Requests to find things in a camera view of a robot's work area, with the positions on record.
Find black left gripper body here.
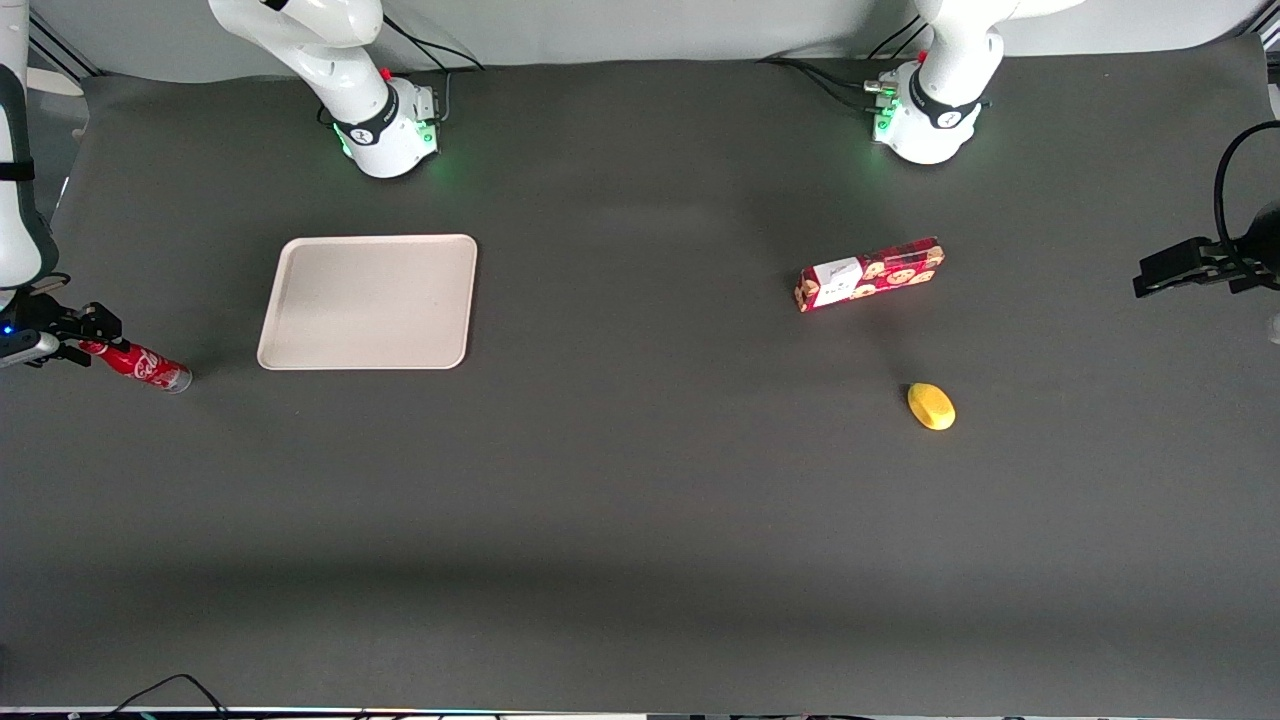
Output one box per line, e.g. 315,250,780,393
1215,200,1280,295

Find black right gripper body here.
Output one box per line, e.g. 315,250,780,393
0,289,70,338

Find red coke bottle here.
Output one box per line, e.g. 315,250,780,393
80,338,193,395

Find beige plastic tray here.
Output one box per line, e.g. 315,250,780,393
256,234,479,372

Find yellow lemon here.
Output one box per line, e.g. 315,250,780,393
906,381,957,432

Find red cookie box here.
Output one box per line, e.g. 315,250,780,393
794,236,947,314

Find dark grey table mat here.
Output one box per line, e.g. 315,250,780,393
0,35,1280,717

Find black looped gripper cable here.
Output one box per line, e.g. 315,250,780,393
1213,120,1280,291

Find thin black cable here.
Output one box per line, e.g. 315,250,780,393
100,673,231,720

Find black left arm base cables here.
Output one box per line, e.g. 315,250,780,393
758,15,926,117

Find black arm base cables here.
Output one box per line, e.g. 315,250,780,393
318,20,488,127
758,15,926,117

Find black right arm base cables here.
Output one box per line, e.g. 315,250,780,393
318,20,488,127

